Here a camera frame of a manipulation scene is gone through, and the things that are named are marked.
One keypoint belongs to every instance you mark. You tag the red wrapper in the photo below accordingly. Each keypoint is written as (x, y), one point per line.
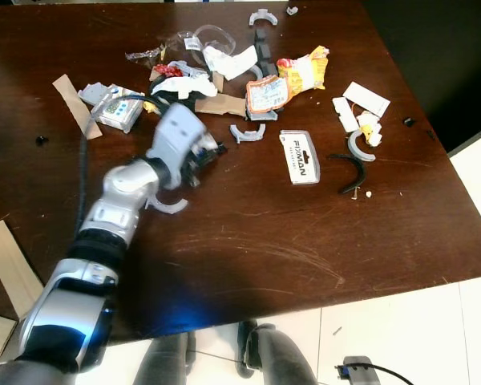
(168, 70)

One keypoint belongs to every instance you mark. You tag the black plastic clip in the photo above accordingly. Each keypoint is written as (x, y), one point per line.
(263, 50)

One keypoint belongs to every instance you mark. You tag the grey robot left leg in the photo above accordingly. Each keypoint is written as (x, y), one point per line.
(164, 362)

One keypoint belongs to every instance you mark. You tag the clear plastic packaging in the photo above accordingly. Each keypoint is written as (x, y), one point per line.
(194, 38)

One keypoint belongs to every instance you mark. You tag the flat white paper scrap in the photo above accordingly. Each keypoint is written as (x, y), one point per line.
(184, 85)

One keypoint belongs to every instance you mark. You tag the crumpled yellow white wrapper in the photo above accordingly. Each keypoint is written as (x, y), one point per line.
(371, 128)

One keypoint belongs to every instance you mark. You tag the small grey plastic piece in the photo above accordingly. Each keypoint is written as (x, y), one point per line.
(292, 10)

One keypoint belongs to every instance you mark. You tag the brown tape strip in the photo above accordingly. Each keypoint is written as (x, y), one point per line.
(74, 104)

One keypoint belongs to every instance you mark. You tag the black curved plastic strip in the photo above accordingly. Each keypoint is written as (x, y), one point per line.
(358, 171)

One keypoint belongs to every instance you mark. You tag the orange white snack wrapper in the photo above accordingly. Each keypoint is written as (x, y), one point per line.
(266, 95)

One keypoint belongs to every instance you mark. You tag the brown cardboard piece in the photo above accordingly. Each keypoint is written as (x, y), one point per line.
(222, 105)

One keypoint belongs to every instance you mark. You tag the yellow snack bag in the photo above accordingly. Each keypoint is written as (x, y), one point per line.
(306, 70)

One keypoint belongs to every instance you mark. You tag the long cardboard strip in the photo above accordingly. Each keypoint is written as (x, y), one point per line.
(10, 265)

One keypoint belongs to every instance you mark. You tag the white device with blue buttons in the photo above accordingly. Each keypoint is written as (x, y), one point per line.
(116, 112)

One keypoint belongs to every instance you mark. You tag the grey device with blue plug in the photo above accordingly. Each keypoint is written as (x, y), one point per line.
(362, 371)

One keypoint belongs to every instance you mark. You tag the white printed rectangular box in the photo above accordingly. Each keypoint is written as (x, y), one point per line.
(300, 157)

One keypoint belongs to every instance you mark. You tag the white rectangular card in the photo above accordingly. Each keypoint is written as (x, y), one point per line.
(366, 99)

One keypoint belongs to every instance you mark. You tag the crumpled white paper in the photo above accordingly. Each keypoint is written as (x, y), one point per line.
(228, 62)

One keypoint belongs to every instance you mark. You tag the small black screw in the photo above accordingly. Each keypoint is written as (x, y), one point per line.
(409, 122)
(42, 140)

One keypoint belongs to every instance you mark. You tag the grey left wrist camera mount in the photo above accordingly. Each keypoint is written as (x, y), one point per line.
(179, 132)

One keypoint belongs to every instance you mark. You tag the small white paper piece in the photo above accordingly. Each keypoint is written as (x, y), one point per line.
(345, 115)

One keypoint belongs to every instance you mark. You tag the grey robot leg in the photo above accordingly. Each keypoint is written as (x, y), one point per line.
(276, 357)
(164, 362)

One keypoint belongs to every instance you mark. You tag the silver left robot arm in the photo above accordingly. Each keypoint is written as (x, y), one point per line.
(104, 216)

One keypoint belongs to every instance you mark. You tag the grey curved plastic clip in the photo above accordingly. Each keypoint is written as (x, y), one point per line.
(353, 149)
(247, 136)
(263, 14)
(170, 208)

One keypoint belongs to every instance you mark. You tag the dark cabinet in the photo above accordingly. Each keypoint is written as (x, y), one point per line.
(441, 56)

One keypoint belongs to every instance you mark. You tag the grey robot right leg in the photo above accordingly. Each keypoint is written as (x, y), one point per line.
(276, 357)

